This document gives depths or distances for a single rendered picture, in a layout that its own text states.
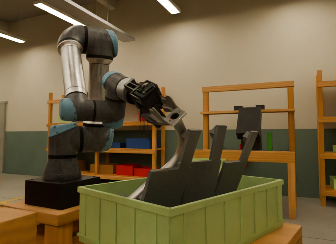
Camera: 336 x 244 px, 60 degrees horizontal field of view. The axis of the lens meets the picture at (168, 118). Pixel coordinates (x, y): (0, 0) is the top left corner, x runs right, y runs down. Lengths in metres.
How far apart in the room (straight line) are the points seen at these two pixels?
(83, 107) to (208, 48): 5.61
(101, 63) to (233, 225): 0.82
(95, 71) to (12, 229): 0.67
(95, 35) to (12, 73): 8.85
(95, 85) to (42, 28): 8.23
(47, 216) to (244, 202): 0.68
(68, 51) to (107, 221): 0.64
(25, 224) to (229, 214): 0.58
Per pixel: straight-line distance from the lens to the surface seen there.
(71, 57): 1.16
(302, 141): 5.94
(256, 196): 1.02
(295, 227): 1.23
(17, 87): 9.80
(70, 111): 0.98
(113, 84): 0.98
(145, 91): 0.84
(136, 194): 0.83
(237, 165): 1.09
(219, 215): 0.85
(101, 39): 1.28
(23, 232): 0.97
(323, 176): 5.40
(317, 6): 6.42
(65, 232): 1.18
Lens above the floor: 1.12
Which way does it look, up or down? 4 degrees up
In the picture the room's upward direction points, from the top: straight up
